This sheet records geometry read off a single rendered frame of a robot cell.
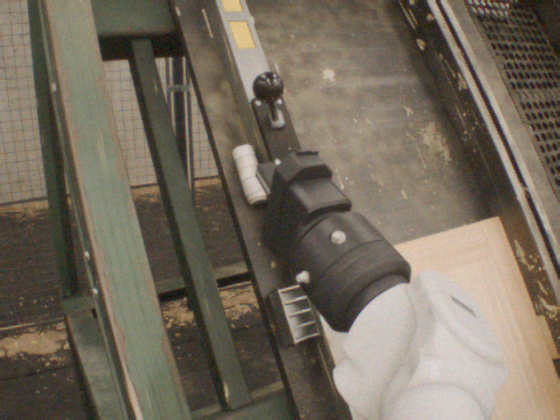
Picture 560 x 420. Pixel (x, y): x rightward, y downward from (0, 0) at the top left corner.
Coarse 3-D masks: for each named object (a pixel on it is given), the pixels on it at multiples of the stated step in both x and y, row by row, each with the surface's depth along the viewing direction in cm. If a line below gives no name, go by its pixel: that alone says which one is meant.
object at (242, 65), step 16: (208, 0) 76; (240, 0) 76; (208, 16) 77; (224, 16) 73; (240, 16) 75; (224, 32) 73; (224, 48) 74; (240, 48) 72; (256, 48) 74; (224, 64) 75; (240, 64) 71; (256, 64) 73; (240, 80) 71; (240, 96) 72; (240, 112) 73; (256, 128) 69; (256, 144) 70; (320, 320) 63; (320, 336) 63; (336, 336) 63; (320, 352) 64; (336, 352) 62; (336, 400) 62; (352, 416) 60
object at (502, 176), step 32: (416, 0) 94; (416, 32) 95; (448, 32) 90; (448, 64) 90; (448, 96) 91; (480, 96) 87; (480, 128) 86; (480, 160) 88; (512, 160) 86; (512, 192) 83; (512, 224) 84; (544, 224) 82; (544, 256) 80; (544, 288) 80
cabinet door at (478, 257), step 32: (480, 224) 83; (416, 256) 75; (448, 256) 78; (480, 256) 81; (512, 256) 84; (480, 288) 79; (512, 288) 81; (512, 320) 79; (512, 352) 77; (544, 352) 80; (512, 384) 75; (544, 384) 77; (512, 416) 73; (544, 416) 75
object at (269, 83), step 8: (264, 72) 58; (256, 80) 58; (264, 80) 57; (272, 80) 57; (280, 80) 58; (256, 88) 58; (264, 88) 57; (272, 88) 57; (280, 88) 58; (256, 96) 58; (264, 96) 58; (272, 96) 58; (280, 96) 59; (272, 104) 63; (272, 112) 65; (280, 112) 69; (272, 120) 68; (280, 120) 68; (272, 128) 68; (280, 128) 69
